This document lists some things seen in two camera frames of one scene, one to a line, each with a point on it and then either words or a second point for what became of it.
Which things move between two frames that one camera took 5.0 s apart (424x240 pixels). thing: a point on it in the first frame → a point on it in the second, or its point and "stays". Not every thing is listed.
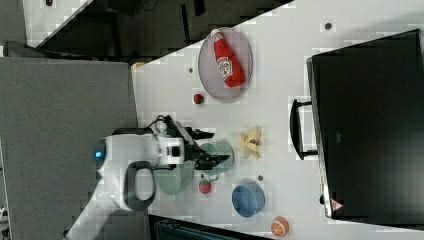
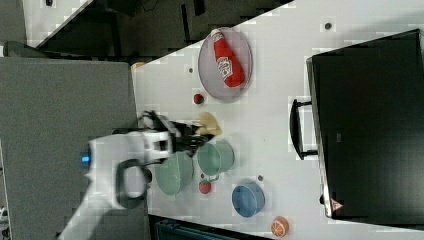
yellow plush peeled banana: x=250 y=140 → x=210 y=125
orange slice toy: x=280 y=227 stays
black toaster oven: x=365 y=122 stays
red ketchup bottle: x=229 y=61 stays
